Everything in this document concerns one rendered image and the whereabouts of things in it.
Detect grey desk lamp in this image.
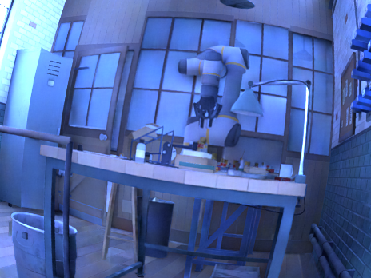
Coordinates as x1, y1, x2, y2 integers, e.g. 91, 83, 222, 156
230, 79, 312, 184

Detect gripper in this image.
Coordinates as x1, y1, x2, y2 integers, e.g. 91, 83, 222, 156
193, 95, 223, 129

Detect cardboard box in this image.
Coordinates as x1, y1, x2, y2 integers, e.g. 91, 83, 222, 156
132, 123, 166, 152

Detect dark ceiling lamp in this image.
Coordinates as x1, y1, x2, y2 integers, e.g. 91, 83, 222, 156
219, 0, 257, 9

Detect white mug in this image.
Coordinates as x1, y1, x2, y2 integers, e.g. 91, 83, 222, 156
279, 163, 294, 181

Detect wooden stool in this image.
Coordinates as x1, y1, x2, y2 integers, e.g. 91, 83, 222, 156
100, 181, 140, 261

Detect grey metal bucket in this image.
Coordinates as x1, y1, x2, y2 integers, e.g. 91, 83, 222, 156
10, 212, 78, 278

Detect large grid window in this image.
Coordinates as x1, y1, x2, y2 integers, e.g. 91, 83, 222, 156
125, 16, 334, 161

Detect dark wire frame test fixture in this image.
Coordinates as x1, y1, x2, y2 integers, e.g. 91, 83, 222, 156
130, 125, 176, 166

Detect white plastic bottle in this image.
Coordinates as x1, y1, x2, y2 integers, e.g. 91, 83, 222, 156
135, 139, 146, 163

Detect blue trestle stand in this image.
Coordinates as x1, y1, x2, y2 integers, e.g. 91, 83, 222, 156
183, 198, 261, 273

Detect grey metal locker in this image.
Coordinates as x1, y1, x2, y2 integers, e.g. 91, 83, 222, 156
0, 47, 74, 211

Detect brown glazed door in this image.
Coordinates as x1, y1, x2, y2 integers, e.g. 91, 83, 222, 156
60, 43, 129, 154

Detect blue frame workbench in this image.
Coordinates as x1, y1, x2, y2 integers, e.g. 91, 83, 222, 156
39, 144, 308, 278

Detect small transom window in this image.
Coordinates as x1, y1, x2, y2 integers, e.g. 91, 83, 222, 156
51, 18, 86, 58

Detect brown notice board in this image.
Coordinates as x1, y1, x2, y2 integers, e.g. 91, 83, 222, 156
338, 51, 357, 143

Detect blue bin rack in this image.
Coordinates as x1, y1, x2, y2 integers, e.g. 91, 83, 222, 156
349, 16, 371, 120

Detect dark floor pipes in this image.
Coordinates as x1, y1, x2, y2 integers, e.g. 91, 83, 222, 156
308, 222, 357, 278

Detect dark round waste bin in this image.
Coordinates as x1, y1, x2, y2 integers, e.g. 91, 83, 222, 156
144, 197, 175, 259

